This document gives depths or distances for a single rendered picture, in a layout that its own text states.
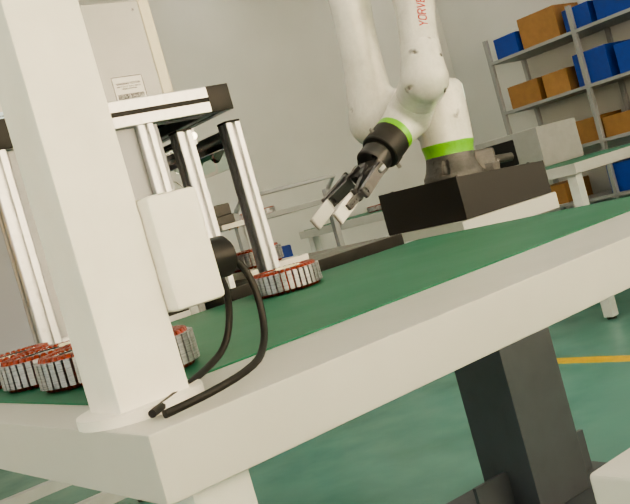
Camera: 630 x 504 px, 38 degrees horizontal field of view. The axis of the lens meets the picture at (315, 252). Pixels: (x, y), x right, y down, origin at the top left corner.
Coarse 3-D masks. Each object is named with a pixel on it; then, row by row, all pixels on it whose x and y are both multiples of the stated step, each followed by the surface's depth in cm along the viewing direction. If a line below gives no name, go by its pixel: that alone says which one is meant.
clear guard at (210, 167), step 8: (168, 152) 195; (216, 152) 205; (224, 152) 203; (200, 160) 211; (208, 160) 210; (216, 160) 208; (224, 160) 207; (208, 168) 214; (216, 168) 212; (224, 168) 210; (208, 176) 217
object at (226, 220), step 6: (222, 204) 176; (228, 204) 176; (216, 210) 175; (222, 210) 175; (228, 210) 176; (216, 216) 175; (222, 216) 175; (228, 216) 176; (222, 222) 175; (228, 222) 176; (234, 222) 177; (240, 222) 178; (222, 228) 175; (228, 228) 176
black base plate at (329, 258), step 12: (372, 240) 183; (384, 240) 177; (396, 240) 179; (312, 252) 204; (324, 252) 189; (336, 252) 176; (348, 252) 171; (360, 252) 173; (372, 252) 175; (324, 264) 167; (336, 264) 169; (240, 288) 156; (216, 300) 153
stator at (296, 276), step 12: (288, 264) 146; (300, 264) 138; (312, 264) 139; (264, 276) 138; (276, 276) 137; (288, 276) 136; (300, 276) 137; (312, 276) 138; (264, 288) 138; (276, 288) 137; (288, 288) 137; (300, 288) 138
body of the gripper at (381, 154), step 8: (368, 144) 203; (376, 144) 202; (360, 152) 202; (368, 152) 201; (376, 152) 201; (384, 152) 201; (360, 160) 204; (368, 160) 202; (376, 160) 200; (384, 160) 201; (368, 168) 199; (352, 176) 202
